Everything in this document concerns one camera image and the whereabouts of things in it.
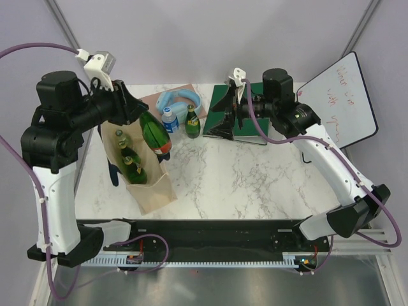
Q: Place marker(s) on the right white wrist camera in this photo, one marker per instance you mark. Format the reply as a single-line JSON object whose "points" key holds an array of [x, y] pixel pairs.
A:
{"points": [[236, 77]]}

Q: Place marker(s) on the green glass bottle yellow cap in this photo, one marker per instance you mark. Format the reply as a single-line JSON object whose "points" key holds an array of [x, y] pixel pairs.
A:
{"points": [[123, 141]]}

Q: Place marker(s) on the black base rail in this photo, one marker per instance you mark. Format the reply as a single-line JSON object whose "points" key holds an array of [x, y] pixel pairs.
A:
{"points": [[219, 240]]}

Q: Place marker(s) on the light blue headphones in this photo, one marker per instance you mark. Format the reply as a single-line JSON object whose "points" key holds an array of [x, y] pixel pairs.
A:
{"points": [[175, 100]]}

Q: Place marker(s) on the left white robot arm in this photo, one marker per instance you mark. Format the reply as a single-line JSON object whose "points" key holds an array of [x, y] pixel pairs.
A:
{"points": [[50, 150]]}

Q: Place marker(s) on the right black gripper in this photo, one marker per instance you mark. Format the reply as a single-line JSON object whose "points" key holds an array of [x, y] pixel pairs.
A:
{"points": [[229, 104]]}

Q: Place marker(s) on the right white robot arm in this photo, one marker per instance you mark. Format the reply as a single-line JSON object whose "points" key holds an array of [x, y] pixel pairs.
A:
{"points": [[360, 201]]}

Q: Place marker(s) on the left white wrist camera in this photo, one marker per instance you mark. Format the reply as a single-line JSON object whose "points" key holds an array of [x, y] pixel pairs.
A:
{"points": [[98, 65]]}

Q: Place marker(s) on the beige canvas tote bag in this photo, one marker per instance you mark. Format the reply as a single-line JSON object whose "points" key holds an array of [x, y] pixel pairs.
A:
{"points": [[158, 191]]}

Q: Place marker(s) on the white cable duct strip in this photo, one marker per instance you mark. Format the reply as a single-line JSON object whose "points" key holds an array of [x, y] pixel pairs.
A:
{"points": [[128, 261]]}

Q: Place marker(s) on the green binder folder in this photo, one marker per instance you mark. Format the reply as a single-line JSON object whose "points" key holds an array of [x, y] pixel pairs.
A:
{"points": [[248, 133]]}

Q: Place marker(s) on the small whiteboard with writing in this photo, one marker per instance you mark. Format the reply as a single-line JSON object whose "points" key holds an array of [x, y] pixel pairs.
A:
{"points": [[340, 98]]}

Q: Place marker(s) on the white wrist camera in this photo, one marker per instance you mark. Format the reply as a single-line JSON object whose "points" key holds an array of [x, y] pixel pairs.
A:
{"points": [[236, 77], [98, 65]]}

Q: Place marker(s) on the blue cap water bottle front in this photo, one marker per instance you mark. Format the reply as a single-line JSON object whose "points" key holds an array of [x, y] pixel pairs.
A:
{"points": [[170, 120]]}

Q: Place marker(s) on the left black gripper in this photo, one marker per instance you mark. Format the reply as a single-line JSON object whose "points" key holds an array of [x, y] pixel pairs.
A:
{"points": [[126, 106]]}

